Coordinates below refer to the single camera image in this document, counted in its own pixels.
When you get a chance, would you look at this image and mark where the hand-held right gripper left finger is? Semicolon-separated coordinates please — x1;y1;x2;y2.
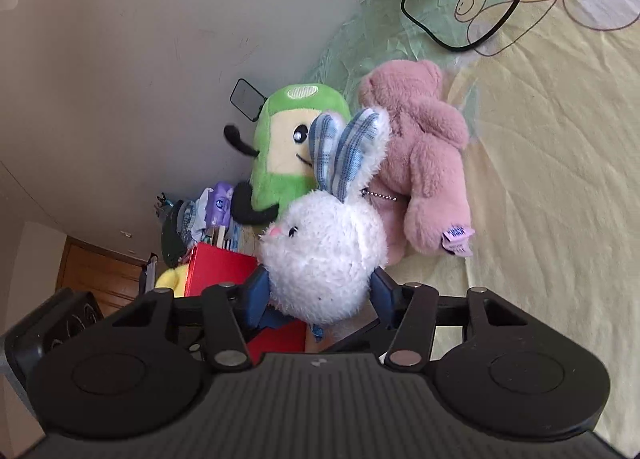
112;266;273;373

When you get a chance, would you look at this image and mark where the pink teddy bear plush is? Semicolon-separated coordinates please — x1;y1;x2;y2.
357;59;475;266

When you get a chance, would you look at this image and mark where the purple printed packet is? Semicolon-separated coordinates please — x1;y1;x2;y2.
207;182;236;226

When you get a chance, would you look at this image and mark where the white bunny plush toy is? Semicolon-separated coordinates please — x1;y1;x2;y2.
259;107;401;341

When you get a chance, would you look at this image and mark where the blue denim cloth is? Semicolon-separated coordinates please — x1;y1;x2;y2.
179;200;208;245

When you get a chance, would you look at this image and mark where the green plush toy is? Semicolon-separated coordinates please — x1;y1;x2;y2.
223;84;352;226

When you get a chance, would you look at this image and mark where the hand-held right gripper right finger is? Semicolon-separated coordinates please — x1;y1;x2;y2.
370;266;529;370

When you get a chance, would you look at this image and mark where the black wall socket plate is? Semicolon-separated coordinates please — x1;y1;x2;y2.
230;79;266;120

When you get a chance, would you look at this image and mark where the cartoon printed bed sheet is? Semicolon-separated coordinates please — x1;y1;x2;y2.
300;0;640;446

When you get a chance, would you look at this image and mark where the yellow plush toy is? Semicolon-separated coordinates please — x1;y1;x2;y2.
155;264;192;298

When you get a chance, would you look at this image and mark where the red cardboard box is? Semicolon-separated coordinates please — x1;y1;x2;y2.
184;242;307;365

